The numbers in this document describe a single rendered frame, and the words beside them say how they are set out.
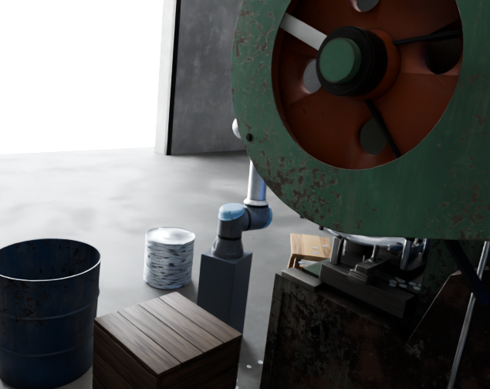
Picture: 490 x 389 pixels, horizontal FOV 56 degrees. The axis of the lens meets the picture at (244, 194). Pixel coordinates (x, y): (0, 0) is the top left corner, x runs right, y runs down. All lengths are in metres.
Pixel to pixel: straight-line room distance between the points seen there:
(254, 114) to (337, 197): 0.35
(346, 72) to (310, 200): 0.35
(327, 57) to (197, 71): 5.70
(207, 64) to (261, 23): 5.55
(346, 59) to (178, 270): 1.94
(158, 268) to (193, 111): 4.28
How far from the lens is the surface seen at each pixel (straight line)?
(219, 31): 7.02
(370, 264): 1.49
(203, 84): 6.86
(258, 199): 2.15
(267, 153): 1.31
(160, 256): 2.75
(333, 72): 1.10
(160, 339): 1.73
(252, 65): 1.35
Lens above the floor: 1.29
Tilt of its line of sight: 15 degrees down
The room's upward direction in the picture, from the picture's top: 6 degrees clockwise
